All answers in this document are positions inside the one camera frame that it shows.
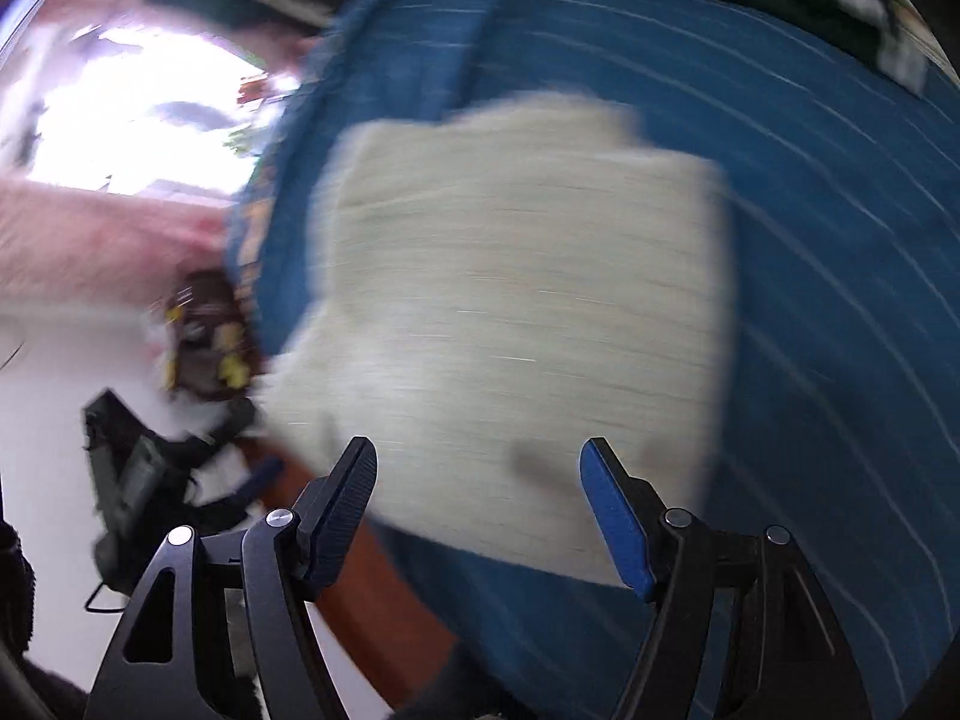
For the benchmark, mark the blue striped bed sheet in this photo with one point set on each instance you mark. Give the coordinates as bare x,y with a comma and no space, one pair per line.
840,419

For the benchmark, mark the pink floral curtain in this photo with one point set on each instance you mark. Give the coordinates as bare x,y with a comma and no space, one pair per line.
67,246

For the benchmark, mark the brown patterned bag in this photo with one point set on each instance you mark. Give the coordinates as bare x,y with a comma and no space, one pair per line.
209,354

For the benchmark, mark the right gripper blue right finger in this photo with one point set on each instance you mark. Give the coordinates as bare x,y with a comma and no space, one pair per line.
630,515

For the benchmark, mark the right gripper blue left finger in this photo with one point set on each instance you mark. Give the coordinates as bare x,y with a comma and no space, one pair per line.
330,511

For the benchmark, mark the cream tweed jacket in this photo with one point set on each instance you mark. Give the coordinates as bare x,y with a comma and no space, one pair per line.
495,290

